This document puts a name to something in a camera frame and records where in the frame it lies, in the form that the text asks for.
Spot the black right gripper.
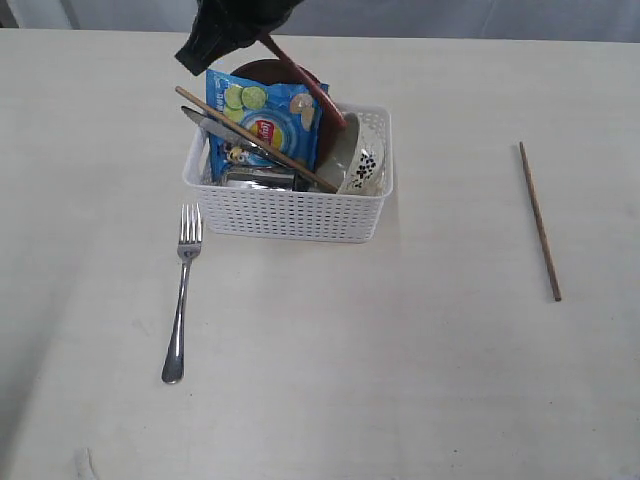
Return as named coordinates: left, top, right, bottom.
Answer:
left=175, top=0, right=300, bottom=76

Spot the light wooden chopstick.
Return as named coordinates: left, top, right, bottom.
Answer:
left=175, top=86, right=338, bottom=194

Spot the silver table knife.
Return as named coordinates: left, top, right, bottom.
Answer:
left=180, top=106, right=282, bottom=164

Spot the reddish brown wooden spoon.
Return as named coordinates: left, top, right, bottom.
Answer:
left=259, top=33, right=347, bottom=130

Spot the silver metal fork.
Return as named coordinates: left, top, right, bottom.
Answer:
left=161, top=204, right=203, bottom=384

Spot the dark wooden chopstick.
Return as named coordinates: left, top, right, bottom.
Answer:
left=518, top=141, right=562, bottom=302

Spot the blue Lays chips bag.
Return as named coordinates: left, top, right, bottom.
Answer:
left=206, top=70, right=323, bottom=170

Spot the brown wooden plate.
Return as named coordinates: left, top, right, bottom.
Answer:
left=231, top=59, right=340, bottom=168

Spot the white perforated plastic basket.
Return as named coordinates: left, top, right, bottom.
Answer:
left=183, top=103, right=394, bottom=243

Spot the white floral ceramic bowl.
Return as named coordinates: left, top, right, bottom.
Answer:
left=316, top=112, right=384, bottom=196

